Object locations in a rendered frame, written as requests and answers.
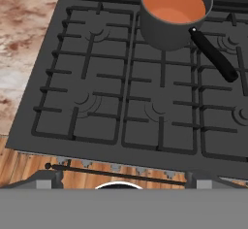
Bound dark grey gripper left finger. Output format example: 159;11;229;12
0;169;65;190

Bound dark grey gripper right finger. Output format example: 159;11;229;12
184;169;248;190

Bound grey stove knob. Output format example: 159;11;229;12
80;160;94;169
163;170;177;180
108;163;123;172
135;167;148;176

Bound orange red marinara sauce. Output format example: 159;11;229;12
142;0;207;25

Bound black round thing, white rim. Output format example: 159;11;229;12
94;180;145;190

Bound dark grey gas hob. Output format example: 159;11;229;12
5;0;248;181

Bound black hob grate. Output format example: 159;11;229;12
196;12;248;163
30;1;136;147
120;10;199;156

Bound black oven door handle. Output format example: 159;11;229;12
44;162;189;186

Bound grey saucepan with black handle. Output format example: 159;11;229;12
139;0;239;83

